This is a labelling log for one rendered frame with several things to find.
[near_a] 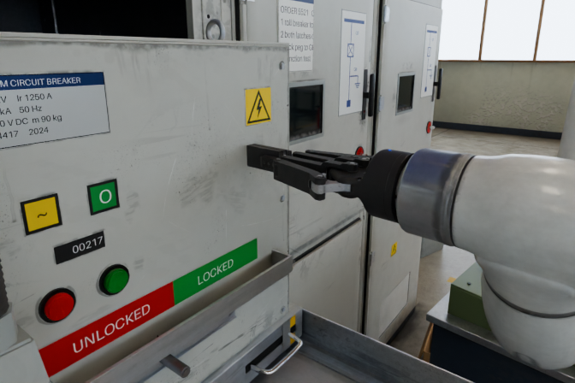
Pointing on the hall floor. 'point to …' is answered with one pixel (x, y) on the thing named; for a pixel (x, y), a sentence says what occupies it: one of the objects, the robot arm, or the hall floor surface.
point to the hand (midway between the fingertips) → (268, 158)
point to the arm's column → (479, 361)
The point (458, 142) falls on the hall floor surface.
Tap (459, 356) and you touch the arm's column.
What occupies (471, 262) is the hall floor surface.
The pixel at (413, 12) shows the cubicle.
